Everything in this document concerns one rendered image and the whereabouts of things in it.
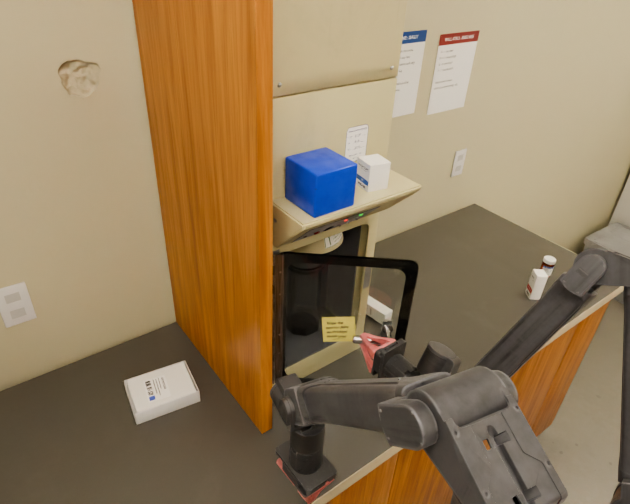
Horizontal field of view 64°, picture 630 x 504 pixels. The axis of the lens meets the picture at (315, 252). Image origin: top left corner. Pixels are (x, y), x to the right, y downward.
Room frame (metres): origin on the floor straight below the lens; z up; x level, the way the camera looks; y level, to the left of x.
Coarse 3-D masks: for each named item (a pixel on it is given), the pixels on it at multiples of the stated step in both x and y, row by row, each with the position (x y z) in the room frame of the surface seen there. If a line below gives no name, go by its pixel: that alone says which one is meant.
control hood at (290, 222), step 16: (400, 176) 1.04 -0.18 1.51; (368, 192) 0.95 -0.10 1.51; (384, 192) 0.95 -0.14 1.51; (400, 192) 0.96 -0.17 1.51; (288, 208) 0.86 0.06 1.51; (352, 208) 0.88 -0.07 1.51; (368, 208) 0.91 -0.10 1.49; (384, 208) 1.03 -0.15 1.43; (288, 224) 0.83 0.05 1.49; (304, 224) 0.80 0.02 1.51; (320, 224) 0.83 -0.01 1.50; (288, 240) 0.84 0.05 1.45
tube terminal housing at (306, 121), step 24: (288, 96) 0.92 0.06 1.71; (312, 96) 0.95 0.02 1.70; (336, 96) 0.99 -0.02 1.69; (360, 96) 1.02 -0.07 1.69; (384, 96) 1.07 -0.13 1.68; (288, 120) 0.91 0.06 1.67; (312, 120) 0.95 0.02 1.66; (336, 120) 0.99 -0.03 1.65; (360, 120) 1.03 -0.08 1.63; (384, 120) 1.07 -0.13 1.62; (288, 144) 0.92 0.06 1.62; (312, 144) 0.95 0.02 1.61; (336, 144) 0.99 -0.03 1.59; (384, 144) 1.08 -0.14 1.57; (312, 240) 0.96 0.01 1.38; (360, 240) 1.09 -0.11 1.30
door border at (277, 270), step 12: (276, 264) 0.88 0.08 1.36; (276, 276) 0.88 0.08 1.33; (276, 288) 0.88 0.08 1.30; (276, 300) 0.88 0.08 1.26; (276, 312) 0.88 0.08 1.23; (276, 324) 0.88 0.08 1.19; (276, 336) 0.88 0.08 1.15; (276, 348) 0.88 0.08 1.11; (276, 360) 0.88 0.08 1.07; (276, 372) 0.88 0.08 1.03
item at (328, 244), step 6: (336, 234) 1.04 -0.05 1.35; (342, 234) 1.08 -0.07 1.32; (324, 240) 1.01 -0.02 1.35; (330, 240) 1.02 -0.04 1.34; (336, 240) 1.04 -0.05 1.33; (342, 240) 1.06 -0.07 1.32; (306, 246) 1.00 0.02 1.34; (312, 246) 1.00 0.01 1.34; (318, 246) 1.00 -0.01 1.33; (324, 246) 1.01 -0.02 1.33; (330, 246) 1.02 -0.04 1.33; (336, 246) 1.03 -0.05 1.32; (300, 252) 0.99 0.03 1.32; (306, 252) 0.99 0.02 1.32; (312, 252) 0.99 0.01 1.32; (318, 252) 1.00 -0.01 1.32; (324, 252) 1.00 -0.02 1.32
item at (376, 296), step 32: (288, 256) 0.88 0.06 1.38; (320, 256) 0.88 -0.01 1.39; (352, 256) 0.89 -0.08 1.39; (288, 288) 0.88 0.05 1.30; (320, 288) 0.88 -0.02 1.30; (352, 288) 0.88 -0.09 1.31; (384, 288) 0.88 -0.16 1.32; (288, 320) 0.88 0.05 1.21; (320, 320) 0.88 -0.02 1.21; (384, 320) 0.88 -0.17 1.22; (288, 352) 0.88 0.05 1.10; (320, 352) 0.88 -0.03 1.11; (352, 352) 0.88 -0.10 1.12
